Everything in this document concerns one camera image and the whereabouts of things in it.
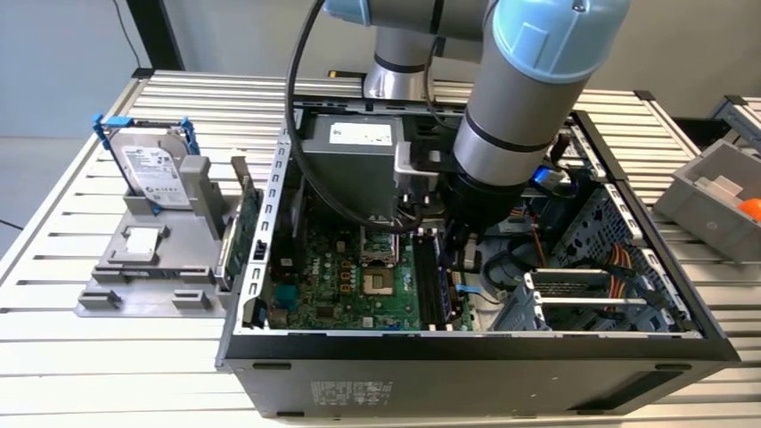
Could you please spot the black RAM slot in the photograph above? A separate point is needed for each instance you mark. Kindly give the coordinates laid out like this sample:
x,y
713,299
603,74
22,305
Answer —
x,y
425,285

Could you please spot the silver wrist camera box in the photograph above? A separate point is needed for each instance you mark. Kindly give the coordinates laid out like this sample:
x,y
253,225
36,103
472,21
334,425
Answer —
x,y
544,176

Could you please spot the black frame post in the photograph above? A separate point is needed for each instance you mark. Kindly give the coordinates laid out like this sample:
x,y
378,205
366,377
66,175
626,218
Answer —
x,y
156,35

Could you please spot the small camera on silver bracket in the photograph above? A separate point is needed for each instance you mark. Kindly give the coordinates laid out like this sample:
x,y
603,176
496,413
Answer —
x,y
410,169

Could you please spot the small metal slat table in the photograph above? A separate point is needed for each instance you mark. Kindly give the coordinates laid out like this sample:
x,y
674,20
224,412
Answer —
x,y
742,116

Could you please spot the black open PC case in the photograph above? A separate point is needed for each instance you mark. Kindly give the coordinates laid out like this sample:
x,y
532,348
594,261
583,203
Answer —
x,y
416,379

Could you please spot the hard disk in blue carrier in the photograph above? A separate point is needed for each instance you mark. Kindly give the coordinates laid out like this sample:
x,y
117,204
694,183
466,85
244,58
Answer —
x,y
148,174

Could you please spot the grey parts rack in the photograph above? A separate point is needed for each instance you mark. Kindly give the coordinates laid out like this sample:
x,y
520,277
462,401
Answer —
x,y
178,249

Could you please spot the grey plastic bin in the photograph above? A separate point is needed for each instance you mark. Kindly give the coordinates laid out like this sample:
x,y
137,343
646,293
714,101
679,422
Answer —
x,y
707,227

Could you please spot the silver disk bay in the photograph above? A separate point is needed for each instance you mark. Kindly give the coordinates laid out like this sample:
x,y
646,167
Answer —
x,y
587,302

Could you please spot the grey power supply unit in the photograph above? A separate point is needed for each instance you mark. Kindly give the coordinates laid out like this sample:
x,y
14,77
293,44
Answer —
x,y
356,169

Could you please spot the small yellow black plug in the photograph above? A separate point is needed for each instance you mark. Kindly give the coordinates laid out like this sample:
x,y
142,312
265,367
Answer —
x,y
336,73

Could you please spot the green motherboard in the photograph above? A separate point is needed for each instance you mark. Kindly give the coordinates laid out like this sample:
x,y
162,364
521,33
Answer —
x,y
333,285

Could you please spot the orange ball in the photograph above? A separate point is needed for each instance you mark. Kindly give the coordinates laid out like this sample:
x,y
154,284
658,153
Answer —
x,y
750,209

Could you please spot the green graphics card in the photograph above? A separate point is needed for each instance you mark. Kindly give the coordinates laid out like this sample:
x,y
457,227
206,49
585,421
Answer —
x,y
240,232

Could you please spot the pale block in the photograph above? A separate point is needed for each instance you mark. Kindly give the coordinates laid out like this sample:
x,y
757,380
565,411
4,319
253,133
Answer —
x,y
722,185

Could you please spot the CPU socket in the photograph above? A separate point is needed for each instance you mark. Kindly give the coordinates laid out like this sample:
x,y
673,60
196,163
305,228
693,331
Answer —
x,y
380,281

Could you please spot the teal board connector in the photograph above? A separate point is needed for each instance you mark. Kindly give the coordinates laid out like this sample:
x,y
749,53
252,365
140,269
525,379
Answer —
x,y
285,298

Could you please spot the silver CPU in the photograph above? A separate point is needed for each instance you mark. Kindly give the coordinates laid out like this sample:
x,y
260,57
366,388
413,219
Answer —
x,y
142,240

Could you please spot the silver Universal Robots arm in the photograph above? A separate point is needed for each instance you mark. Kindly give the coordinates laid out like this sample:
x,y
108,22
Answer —
x,y
517,111

